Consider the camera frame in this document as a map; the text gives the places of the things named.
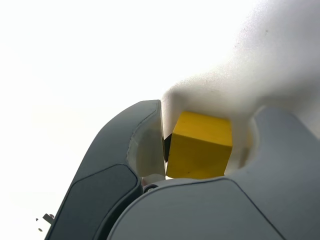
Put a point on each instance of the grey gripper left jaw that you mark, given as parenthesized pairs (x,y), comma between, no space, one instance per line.
(105,162)

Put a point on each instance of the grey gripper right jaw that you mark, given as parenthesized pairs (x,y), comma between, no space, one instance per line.
(275,175)

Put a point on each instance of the yellow cube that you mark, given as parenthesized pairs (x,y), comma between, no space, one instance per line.
(200,155)

